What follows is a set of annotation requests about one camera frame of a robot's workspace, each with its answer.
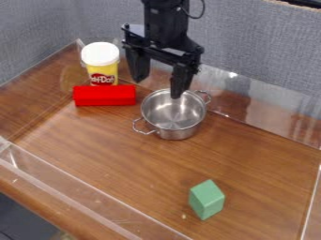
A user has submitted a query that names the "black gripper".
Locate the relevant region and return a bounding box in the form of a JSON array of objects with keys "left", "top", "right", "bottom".
[{"left": 121, "top": 23, "right": 204, "bottom": 99}]

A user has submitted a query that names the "green foam block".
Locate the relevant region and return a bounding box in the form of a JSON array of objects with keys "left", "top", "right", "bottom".
[{"left": 188, "top": 180, "right": 226, "bottom": 220}]

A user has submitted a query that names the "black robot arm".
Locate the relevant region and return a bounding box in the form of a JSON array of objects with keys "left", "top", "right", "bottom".
[{"left": 121, "top": 0, "right": 204, "bottom": 99}]

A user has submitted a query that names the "yellow Play-Doh can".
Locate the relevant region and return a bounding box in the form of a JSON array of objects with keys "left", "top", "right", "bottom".
[{"left": 80, "top": 42, "right": 120, "bottom": 86}]

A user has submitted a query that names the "small steel pot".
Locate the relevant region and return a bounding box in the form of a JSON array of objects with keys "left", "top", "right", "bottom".
[{"left": 131, "top": 89, "right": 211, "bottom": 141}]

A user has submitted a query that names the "red rectangular block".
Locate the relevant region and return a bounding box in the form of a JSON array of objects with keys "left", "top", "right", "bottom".
[{"left": 72, "top": 85, "right": 135, "bottom": 106}]

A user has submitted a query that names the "clear acrylic table barrier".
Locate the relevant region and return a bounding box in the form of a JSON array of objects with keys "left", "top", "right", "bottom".
[{"left": 0, "top": 43, "right": 321, "bottom": 240}]

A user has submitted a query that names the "black cable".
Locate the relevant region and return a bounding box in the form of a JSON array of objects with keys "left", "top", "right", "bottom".
[{"left": 179, "top": 0, "right": 207, "bottom": 21}]

